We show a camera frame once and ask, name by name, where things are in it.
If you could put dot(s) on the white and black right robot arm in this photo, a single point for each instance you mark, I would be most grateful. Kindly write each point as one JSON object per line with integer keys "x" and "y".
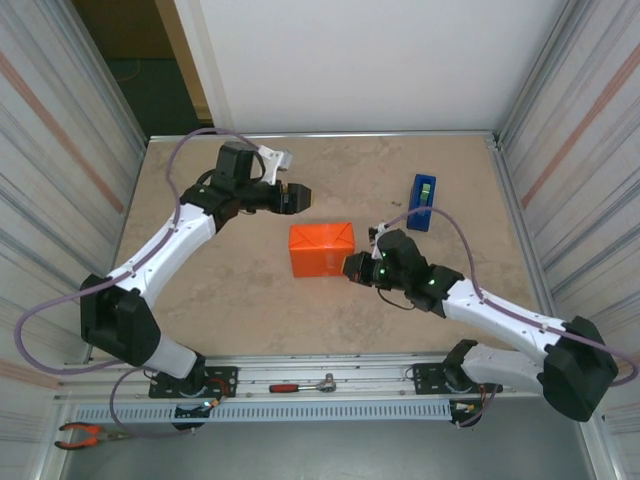
{"x": 500, "y": 320}

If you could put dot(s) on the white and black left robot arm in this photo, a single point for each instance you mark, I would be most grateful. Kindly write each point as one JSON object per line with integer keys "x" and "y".
{"x": 165, "y": 250}

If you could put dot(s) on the blue tape dispenser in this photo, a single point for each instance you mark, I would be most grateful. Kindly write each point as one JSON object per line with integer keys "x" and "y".
{"x": 420, "y": 205}

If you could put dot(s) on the green tape roll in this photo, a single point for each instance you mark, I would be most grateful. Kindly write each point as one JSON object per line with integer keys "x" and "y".
{"x": 426, "y": 194}

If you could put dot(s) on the yellow power connector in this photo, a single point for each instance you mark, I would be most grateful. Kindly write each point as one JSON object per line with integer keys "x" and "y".
{"x": 470, "y": 408}
{"x": 212, "y": 402}

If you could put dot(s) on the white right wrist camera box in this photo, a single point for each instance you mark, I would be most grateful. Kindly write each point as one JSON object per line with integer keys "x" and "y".
{"x": 376, "y": 232}

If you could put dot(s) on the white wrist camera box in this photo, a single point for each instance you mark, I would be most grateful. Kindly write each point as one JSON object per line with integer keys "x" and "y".
{"x": 376, "y": 232}
{"x": 275, "y": 162}

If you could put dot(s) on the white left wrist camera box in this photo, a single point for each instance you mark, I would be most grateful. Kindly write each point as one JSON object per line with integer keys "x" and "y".
{"x": 275, "y": 162}

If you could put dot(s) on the aluminium table edge rail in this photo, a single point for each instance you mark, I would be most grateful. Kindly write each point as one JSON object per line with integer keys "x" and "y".
{"x": 320, "y": 135}

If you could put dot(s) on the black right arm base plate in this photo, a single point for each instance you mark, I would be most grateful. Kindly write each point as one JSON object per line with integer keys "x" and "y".
{"x": 425, "y": 375}

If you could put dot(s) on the aluminium mounting rail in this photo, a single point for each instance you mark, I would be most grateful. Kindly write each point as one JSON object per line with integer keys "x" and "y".
{"x": 300, "y": 372}

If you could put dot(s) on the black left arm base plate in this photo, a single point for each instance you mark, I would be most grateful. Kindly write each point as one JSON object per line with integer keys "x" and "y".
{"x": 227, "y": 374}

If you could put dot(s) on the striped translucent enclosure panel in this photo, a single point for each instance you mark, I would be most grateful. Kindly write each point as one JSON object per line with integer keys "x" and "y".
{"x": 50, "y": 200}
{"x": 590, "y": 200}

